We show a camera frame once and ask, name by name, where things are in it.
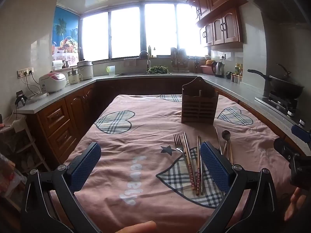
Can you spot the pink plastic basin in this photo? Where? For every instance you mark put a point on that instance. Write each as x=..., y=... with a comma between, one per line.
x=207, y=69

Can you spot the kitchen window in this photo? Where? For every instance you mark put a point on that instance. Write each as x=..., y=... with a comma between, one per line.
x=126, y=34

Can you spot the hanging dish towel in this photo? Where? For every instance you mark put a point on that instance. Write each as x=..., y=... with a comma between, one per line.
x=130, y=63

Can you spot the green-rimmed measuring jug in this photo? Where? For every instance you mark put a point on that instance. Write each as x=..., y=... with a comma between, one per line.
x=111, y=70

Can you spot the pink heart-print tablecloth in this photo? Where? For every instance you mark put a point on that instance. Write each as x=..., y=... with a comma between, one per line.
x=136, y=136

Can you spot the wooden lower cabinets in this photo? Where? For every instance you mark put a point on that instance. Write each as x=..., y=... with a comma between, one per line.
x=58, y=119

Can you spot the steel range hood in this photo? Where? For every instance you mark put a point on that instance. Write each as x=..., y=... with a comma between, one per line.
x=279, y=2

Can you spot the blue fruit wall poster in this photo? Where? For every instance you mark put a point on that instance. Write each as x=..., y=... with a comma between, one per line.
x=65, y=29

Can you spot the white wall socket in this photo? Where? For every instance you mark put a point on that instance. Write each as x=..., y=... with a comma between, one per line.
x=222, y=56

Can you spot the tall white electric cooker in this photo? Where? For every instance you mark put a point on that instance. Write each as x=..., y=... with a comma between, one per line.
x=85, y=71

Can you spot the steel spoon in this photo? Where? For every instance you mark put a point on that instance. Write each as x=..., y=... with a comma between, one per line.
x=226, y=134

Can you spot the paper towel roll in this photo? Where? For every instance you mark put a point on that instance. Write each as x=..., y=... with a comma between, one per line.
x=57, y=65

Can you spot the leafy green vegetables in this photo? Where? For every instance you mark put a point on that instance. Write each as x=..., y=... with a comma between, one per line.
x=158, y=70

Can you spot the wooden utensil holder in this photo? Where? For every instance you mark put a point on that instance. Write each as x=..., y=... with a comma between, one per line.
x=198, y=109

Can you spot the metal dish rack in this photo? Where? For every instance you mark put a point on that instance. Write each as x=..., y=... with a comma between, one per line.
x=179, y=59

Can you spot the person's left hand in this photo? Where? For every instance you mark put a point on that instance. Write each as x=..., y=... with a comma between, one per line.
x=138, y=227

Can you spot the wooden cabinets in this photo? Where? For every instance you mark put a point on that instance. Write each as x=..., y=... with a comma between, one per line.
x=226, y=26
x=58, y=119

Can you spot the black wok with lid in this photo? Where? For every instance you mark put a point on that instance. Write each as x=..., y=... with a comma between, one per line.
x=284, y=87

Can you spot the white storage rack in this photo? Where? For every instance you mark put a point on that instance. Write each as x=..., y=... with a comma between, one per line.
x=28, y=148

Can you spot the red patterned chopstick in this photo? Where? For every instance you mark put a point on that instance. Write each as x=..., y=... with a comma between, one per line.
x=188, y=161
x=191, y=159

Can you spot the grey metal chopstick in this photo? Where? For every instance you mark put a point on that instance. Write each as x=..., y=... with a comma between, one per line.
x=202, y=177

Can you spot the condiment bottle rack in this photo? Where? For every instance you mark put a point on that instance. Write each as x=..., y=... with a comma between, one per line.
x=237, y=75

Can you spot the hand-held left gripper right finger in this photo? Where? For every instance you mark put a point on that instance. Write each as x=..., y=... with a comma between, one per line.
x=216, y=165

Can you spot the person's right hand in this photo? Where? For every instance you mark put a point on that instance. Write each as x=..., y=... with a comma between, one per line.
x=292, y=206

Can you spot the gas stove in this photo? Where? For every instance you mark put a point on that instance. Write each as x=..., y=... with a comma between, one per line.
x=279, y=102

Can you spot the grey kitchen countertop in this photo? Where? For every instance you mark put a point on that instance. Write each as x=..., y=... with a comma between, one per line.
x=228, y=87

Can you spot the steel kitchen faucet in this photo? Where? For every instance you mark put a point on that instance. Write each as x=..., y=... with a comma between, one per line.
x=148, y=63

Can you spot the black clip device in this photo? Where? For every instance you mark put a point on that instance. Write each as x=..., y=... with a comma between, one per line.
x=21, y=98

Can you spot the wooden upper cabinets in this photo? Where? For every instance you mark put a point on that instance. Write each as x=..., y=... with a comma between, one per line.
x=226, y=26

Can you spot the steel electric kettle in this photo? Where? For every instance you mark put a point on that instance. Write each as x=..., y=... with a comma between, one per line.
x=218, y=69

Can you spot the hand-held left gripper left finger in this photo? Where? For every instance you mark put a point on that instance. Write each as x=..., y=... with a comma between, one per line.
x=85, y=167

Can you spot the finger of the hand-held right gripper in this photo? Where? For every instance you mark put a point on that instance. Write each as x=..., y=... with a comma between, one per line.
x=301, y=132
x=284, y=148

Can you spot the white wall socket strip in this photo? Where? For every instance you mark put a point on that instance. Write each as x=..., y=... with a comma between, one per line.
x=25, y=72

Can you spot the steel fork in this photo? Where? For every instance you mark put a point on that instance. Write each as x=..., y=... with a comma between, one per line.
x=178, y=145

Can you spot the white pink rice cooker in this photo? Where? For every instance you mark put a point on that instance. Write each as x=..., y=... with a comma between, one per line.
x=52, y=81

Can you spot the small white electric pot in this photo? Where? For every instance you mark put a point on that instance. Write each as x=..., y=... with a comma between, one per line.
x=74, y=77

